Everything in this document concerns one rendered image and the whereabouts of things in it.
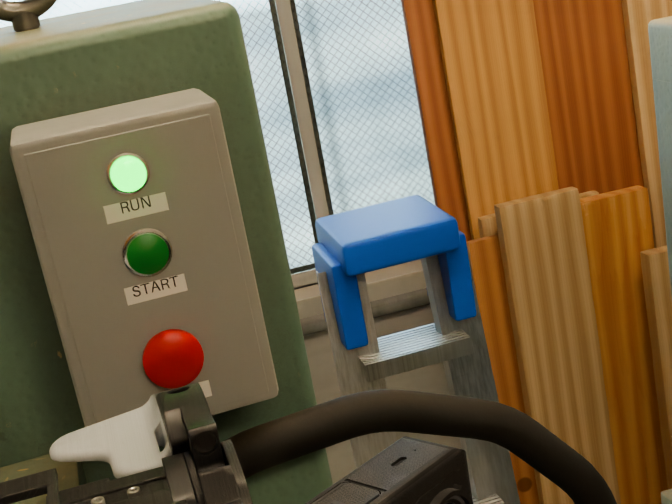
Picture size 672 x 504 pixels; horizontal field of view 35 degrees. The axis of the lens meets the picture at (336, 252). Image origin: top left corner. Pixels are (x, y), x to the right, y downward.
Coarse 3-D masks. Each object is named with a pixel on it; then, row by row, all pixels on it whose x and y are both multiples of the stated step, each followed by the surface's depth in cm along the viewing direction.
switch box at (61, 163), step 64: (64, 128) 50; (128, 128) 50; (192, 128) 51; (64, 192) 50; (192, 192) 51; (64, 256) 51; (192, 256) 52; (64, 320) 51; (128, 320) 52; (192, 320) 53; (256, 320) 54; (128, 384) 53; (256, 384) 55
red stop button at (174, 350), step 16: (160, 336) 52; (176, 336) 52; (192, 336) 52; (144, 352) 52; (160, 352) 52; (176, 352) 52; (192, 352) 52; (144, 368) 52; (160, 368) 52; (176, 368) 52; (192, 368) 53; (160, 384) 53; (176, 384) 53
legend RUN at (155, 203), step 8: (128, 200) 51; (136, 200) 51; (144, 200) 51; (152, 200) 51; (160, 200) 51; (104, 208) 50; (112, 208) 51; (120, 208) 51; (128, 208) 51; (136, 208) 51; (144, 208) 51; (152, 208) 51; (160, 208) 51; (168, 208) 51; (112, 216) 51; (120, 216) 51; (128, 216) 51; (136, 216) 51
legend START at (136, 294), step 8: (160, 280) 52; (168, 280) 52; (176, 280) 52; (184, 280) 52; (128, 288) 52; (136, 288) 52; (144, 288) 52; (152, 288) 52; (160, 288) 52; (168, 288) 52; (176, 288) 52; (184, 288) 52; (128, 296) 52; (136, 296) 52; (144, 296) 52; (152, 296) 52; (160, 296) 52; (128, 304) 52
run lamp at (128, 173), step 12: (120, 156) 50; (132, 156) 50; (108, 168) 50; (120, 168) 50; (132, 168) 50; (144, 168) 50; (108, 180) 50; (120, 180) 50; (132, 180) 50; (144, 180) 50; (120, 192) 50; (132, 192) 50
